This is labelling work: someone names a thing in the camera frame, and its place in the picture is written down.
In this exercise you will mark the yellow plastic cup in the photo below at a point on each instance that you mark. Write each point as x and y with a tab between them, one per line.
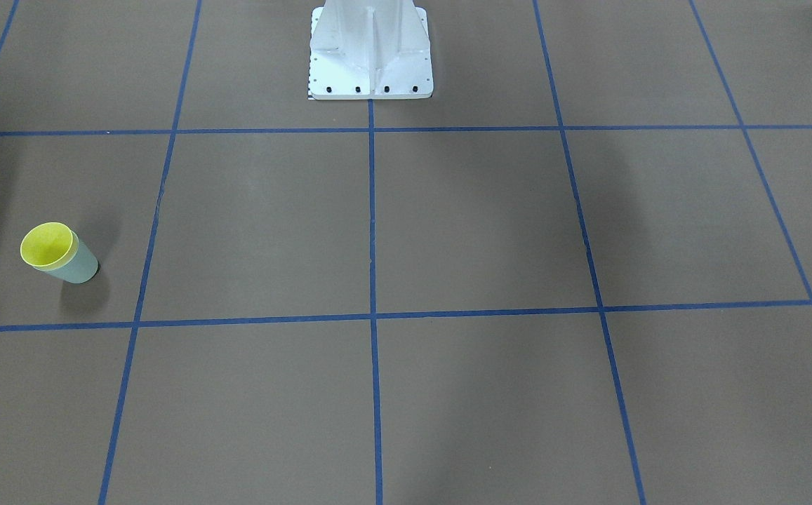
49	246

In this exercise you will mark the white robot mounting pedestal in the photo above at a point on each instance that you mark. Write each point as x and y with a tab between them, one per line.
370	50

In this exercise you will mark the light green plastic cup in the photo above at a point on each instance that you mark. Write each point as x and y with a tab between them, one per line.
78	266

